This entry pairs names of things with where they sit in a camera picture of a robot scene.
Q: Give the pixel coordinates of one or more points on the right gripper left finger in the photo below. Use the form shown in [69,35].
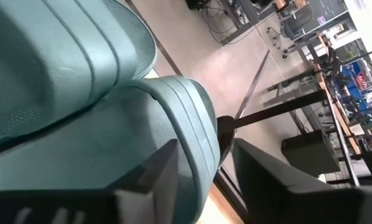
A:
[64,207]

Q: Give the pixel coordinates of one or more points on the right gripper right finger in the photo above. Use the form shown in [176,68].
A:
[291,199]

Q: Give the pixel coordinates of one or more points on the teal green rubber slide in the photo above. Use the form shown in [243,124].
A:
[49,62]
[95,149]

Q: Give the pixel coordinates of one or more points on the dark box cabinet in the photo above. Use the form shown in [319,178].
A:
[310,152]

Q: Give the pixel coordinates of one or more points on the wooden workbench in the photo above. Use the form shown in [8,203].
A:
[344,124]

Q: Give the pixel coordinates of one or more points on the blue storage bins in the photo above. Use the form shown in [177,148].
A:
[357,84]

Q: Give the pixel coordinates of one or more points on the black office chair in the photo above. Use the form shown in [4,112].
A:
[298,21]

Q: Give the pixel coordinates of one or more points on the black aluminium table frame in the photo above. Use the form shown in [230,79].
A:
[229,193]

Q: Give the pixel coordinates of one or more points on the wooden shelf with black frame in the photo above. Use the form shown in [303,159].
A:
[282,107]

